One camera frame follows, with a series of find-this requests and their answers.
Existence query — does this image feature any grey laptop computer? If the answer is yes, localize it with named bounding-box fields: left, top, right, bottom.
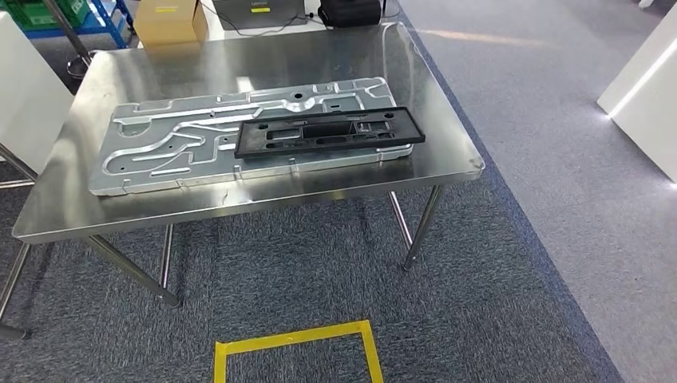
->
left=211, top=0, right=308, bottom=30

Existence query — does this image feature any white cabinet panel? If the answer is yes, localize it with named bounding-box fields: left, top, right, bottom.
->
left=0, top=10, right=75, bottom=176

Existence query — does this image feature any white display block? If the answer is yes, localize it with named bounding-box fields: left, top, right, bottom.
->
left=596, top=4, right=677, bottom=184

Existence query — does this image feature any black cable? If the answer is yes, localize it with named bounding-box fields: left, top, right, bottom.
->
left=198, top=1, right=319, bottom=39

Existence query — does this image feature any yellow floor tape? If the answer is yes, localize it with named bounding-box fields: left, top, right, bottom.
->
left=212, top=319, right=385, bottom=383

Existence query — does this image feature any black carry bag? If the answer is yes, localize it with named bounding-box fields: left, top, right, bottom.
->
left=317, top=0, right=383, bottom=29

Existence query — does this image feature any black plastic plate bracket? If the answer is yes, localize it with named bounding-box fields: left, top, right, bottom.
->
left=233, top=106, right=426, bottom=160

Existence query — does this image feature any green plastic crate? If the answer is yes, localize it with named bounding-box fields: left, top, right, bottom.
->
left=0, top=0, right=92, bottom=30

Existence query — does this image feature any brown cardboard box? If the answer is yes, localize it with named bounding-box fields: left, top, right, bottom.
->
left=133, top=0, right=209, bottom=48

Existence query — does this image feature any stamped grey metal panel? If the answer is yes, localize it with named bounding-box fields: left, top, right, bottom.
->
left=88, top=76, right=414, bottom=198

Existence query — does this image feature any chrome stanchion post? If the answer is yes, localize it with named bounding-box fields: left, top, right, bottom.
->
left=42, top=0, right=100, bottom=81

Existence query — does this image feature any stainless steel workbench table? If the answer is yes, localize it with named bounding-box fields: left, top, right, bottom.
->
left=0, top=21, right=486, bottom=341

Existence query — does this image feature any white desk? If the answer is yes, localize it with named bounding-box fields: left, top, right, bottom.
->
left=200, top=0, right=403, bottom=41

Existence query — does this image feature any stainless steel side table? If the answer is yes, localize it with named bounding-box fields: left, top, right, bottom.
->
left=0, top=142, right=39, bottom=190

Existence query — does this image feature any blue metal cart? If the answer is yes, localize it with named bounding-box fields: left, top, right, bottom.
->
left=15, top=0, right=137, bottom=50

